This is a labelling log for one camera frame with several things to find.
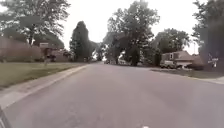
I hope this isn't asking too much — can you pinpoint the grey asphalt road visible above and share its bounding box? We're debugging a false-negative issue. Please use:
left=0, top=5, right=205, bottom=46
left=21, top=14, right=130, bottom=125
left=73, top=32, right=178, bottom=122
left=3, top=63, right=224, bottom=128

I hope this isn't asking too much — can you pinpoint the dark conical tree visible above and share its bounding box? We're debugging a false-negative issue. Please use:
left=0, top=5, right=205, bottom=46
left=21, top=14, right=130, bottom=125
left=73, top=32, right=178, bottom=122
left=68, top=20, right=98, bottom=63

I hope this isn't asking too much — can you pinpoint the tall broad tree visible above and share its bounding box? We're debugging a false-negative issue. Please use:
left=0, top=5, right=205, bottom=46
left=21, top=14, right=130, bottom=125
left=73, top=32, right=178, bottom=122
left=102, top=0, right=161, bottom=67

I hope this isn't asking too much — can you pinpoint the building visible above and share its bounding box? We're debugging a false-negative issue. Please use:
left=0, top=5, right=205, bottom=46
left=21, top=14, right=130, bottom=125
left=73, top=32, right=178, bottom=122
left=39, top=41, right=73, bottom=63

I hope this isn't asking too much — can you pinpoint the round leafy tree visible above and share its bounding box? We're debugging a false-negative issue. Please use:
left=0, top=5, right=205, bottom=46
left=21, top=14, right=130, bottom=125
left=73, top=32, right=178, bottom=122
left=149, top=28, right=191, bottom=67

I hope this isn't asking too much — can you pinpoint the tan house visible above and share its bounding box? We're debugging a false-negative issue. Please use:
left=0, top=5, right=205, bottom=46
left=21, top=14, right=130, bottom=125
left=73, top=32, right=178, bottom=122
left=160, top=50, right=205, bottom=70

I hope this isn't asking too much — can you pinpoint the grass verge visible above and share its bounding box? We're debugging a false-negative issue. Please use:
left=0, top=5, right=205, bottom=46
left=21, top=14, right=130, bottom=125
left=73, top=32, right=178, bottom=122
left=149, top=67, right=224, bottom=80

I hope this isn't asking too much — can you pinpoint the pale concrete kerb strip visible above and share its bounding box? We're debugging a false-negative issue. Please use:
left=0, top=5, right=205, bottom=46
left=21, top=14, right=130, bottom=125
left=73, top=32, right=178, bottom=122
left=0, top=63, right=91, bottom=109

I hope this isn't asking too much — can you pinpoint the green grass lawn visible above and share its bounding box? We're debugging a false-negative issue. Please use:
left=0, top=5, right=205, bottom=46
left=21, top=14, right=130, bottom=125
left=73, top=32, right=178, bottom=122
left=0, top=61, right=86, bottom=89

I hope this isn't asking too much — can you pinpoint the large leafy tree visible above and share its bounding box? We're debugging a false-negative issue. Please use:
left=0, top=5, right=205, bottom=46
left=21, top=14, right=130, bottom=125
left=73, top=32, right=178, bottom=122
left=0, top=0, right=72, bottom=47

